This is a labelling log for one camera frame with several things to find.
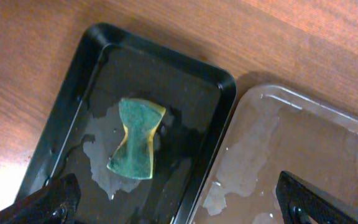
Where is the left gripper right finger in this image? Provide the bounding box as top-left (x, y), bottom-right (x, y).
top-left (276, 170), bottom-right (358, 224)

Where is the green yellow sponge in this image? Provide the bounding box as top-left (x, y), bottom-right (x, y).
top-left (107, 98), bottom-right (167, 180)

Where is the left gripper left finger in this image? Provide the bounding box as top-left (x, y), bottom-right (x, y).
top-left (0, 174), bottom-right (81, 224)

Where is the brown plastic serving tray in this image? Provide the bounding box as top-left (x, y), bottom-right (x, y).
top-left (190, 85), bottom-right (358, 223)

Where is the black rectangular tray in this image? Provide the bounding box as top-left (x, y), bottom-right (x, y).
top-left (17, 23), bottom-right (237, 223)

